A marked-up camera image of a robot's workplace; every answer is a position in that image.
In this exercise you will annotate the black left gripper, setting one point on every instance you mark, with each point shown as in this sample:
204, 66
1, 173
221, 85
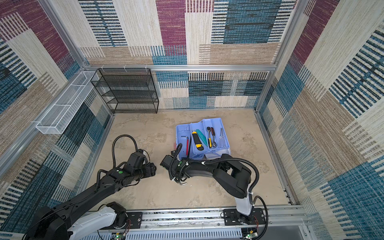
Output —
150, 169

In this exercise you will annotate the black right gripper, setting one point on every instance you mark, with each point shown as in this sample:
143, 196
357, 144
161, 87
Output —
172, 173

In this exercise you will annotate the red hex key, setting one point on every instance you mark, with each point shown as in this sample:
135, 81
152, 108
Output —
186, 145

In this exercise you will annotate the black yellow utility knife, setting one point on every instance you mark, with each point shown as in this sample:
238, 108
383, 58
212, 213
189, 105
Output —
197, 141

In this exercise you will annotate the teal utility knife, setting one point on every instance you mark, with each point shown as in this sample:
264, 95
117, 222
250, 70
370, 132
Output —
202, 137

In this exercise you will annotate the yellow black handle ratchet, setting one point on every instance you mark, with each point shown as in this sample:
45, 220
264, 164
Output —
209, 137

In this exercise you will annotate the white and blue toolbox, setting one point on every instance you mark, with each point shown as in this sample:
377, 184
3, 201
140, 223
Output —
207, 153

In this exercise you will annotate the black hex key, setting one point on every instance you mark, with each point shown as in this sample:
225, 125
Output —
189, 146

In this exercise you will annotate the red black handle ratchet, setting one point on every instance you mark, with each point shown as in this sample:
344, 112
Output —
213, 137

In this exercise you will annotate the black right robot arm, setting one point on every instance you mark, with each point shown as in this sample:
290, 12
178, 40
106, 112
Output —
237, 176

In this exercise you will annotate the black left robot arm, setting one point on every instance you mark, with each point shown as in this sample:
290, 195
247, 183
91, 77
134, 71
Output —
55, 223

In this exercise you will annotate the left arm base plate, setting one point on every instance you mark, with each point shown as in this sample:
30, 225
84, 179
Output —
128, 220

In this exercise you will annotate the aluminium front rail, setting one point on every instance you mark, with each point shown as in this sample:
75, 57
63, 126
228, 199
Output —
275, 215

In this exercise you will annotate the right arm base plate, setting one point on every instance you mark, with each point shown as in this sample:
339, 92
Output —
233, 218

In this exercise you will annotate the black wire shelf rack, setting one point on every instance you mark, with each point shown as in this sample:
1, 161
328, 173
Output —
127, 90

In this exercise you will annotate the white wire mesh basket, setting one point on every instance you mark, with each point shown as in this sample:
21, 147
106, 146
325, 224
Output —
58, 117

